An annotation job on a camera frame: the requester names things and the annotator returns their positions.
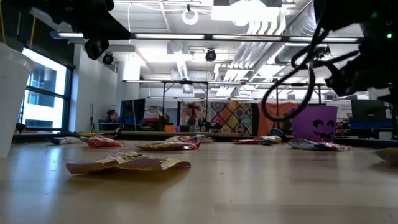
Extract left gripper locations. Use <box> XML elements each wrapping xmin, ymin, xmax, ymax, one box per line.
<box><xmin>71</xmin><ymin>0</ymin><xmax>131</xmax><ymax>40</ymax></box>

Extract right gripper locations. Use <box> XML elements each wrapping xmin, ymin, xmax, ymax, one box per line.
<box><xmin>325</xmin><ymin>18</ymin><xmax>398</xmax><ymax>97</ymax></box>

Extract red candy pack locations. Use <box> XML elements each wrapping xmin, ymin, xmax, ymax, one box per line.
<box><xmin>166</xmin><ymin>134</ymin><xmax>215</xmax><ymax>150</ymax></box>
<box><xmin>80</xmin><ymin>136</ymin><xmax>126</xmax><ymax>149</ymax></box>
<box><xmin>287</xmin><ymin>138</ymin><xmax>352</xmax><ymax>152</ymax></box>
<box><xmin>232</xmin><ymin>139</ymin><xmax>264</xmax><ymax>146</ymax></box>

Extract white plastic bucket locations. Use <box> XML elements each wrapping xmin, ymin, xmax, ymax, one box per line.
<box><xmin>0</xmin><ymin>42</ymin><xmax>35</xmax><ymax>159</ymax></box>

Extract blue silver candy bar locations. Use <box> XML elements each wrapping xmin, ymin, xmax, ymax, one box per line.
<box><xmin>51</xmin><ymin>136</ymin><xmax>82</xmax><ymax>146</ymax></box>

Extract yellow pink candy pack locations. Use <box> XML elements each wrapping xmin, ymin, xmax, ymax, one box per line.
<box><xmin>65</xmin><ymin>151</ymin><xmax>192</xmax><ymax>175</ymax></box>

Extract black monitor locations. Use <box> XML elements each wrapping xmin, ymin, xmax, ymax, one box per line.
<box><xmin>350</xmin><ymin>99</ymin><xmax>387</xmax><ymax>123</ymax></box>
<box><xmin>120</xmin><ymin>98</ymin><xmax>146</xmax><ymax>125</ymax></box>

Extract long linear ceiling light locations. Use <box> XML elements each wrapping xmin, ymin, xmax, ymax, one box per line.
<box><xmin>49</xmin><ymin>30</ymin><xmax>361</xmax><ymax>44</ymax></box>

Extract purple pumpkin-face bucket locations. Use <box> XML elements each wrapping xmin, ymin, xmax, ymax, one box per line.
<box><xmin>287</xmin><ymin>105</ymin><xmax>339</xmax><ymax>143</ymax></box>

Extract person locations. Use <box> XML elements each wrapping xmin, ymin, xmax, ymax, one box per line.
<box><xmin>105</xmin><ymin>108</ymin><xmax>119</xmax><ymax>124</ymax></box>
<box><xmin>183</xmin><ymin>103</ymin><xmax>203</xmax><ymax>132</ymax></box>

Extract orange cloth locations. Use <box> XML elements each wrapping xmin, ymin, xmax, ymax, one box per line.
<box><xmin>257</xmin><ymin>101</ymin><xmax>299</xmax><ymax>136</ymax></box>

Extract floral poster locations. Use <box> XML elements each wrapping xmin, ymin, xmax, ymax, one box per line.
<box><xmin>178</xmin><ymin>101</ymin><xmax>212</xmax><ymax>131</ymax></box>

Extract colourful patchwork quilt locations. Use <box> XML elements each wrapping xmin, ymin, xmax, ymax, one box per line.
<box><xmin>210</xmin><ymin>101</ymin><xmax>253</xmax><ymax>135</ymax></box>

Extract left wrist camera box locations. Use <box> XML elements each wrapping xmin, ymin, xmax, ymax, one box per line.
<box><xmin>84</xmin><ymin>39</ymin><xmax>110</xmax><ymax>61</ymax></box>

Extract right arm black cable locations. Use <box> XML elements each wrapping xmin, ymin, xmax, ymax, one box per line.
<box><xmin>261</xmin><ymin>26</ymin><xmax>363</xmax><ymax>123</ymax></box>

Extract yellow hanging cord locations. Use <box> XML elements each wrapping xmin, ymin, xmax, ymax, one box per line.
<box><xmin>29</xmin><ymin>12</ymin><xmax>38</xmax><ymax>50</ymax></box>

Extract black stand frame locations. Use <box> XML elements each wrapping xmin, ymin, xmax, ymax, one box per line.
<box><xmin>161</xmin><ymin>80</ymin><xmax>210</xmax><ymax>125</ymax></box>
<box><xmin>275</xmin><ymin>82</ymin><xmax>323</xmax><ymax>125</ymax></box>

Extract white ring light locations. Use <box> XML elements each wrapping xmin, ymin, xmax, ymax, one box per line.
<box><xmin>182</xmin><ymin>8</ymin><xmax>200</xmax><ymax>26</ymax></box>

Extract window with dark frame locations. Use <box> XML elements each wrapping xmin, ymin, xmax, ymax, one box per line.
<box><xmin>18</xmin><ymin>46</ymin><xmax>74</xmax><ymax>133</ymax></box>

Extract black aluminium table frame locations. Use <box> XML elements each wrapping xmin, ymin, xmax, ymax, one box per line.
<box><xmin>11</xmin><ymin>129</ymin><xmax>398</xmax><ymax>149</ymax></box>

